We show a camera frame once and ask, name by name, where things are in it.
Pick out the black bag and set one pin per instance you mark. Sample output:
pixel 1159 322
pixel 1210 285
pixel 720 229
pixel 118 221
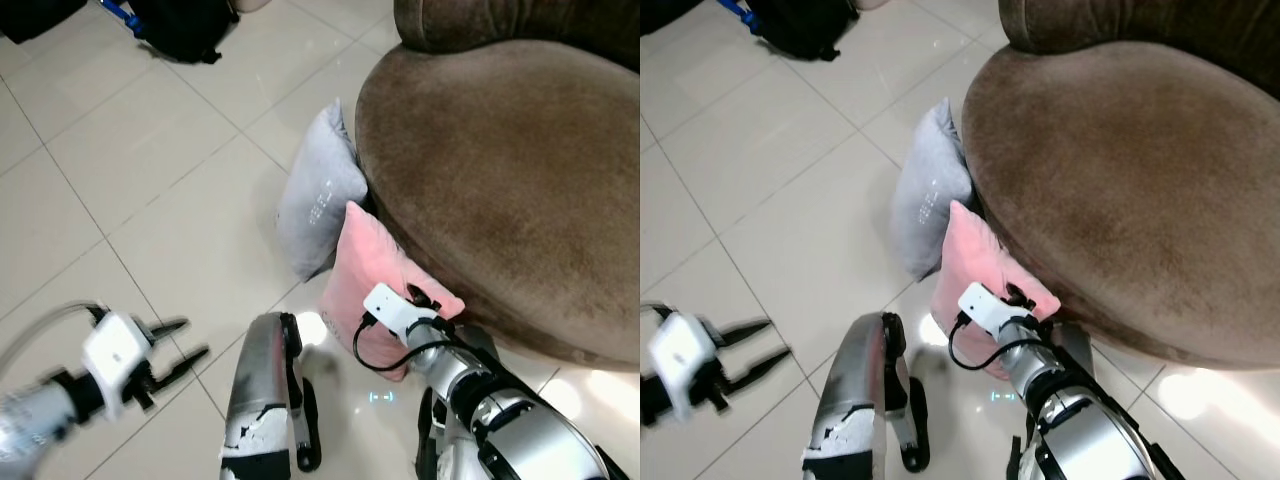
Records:
pixel 805 25
pixel 185 25

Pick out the pink pillow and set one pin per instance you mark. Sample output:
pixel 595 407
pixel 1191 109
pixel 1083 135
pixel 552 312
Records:
pixel 360 260
pixel 965 260

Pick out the silver robot right leg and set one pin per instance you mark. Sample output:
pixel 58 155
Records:
pixel 484 342
pixel 1078 345

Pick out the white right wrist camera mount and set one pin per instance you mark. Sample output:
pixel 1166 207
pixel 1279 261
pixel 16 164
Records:
pixel 985 305
pixel 390 308

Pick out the silver robot left leg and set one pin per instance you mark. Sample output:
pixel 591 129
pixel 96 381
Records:
pixel 255 380
pixel 850 380

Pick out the grey pillow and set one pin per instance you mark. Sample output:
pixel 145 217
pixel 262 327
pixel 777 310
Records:
pixel 320 200
pixel 925 190

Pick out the silver robot leg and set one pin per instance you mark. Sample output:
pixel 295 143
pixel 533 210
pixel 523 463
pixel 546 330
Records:
pixel 255 380
pixel 850 380
pixel 1078 345
pixel 484 342

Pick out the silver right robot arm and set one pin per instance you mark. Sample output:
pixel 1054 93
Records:
pixel 1090 440
pixel 520 430

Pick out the brown velvet round sofa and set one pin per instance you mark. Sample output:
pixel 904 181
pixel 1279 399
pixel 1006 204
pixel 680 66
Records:
pixel 1120 180
pixel 500 180

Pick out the dark black object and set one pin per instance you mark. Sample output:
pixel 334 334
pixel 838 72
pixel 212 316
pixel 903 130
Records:
pixel 30 15
pixel 660 10

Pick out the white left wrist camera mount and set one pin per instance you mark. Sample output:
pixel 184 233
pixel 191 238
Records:
pixel 115 350
pixel 680 350

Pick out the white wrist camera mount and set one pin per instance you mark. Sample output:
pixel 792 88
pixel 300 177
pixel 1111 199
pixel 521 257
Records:
pixel 680 350
pixel 390 308
pixel 115 350
pixel 985 305

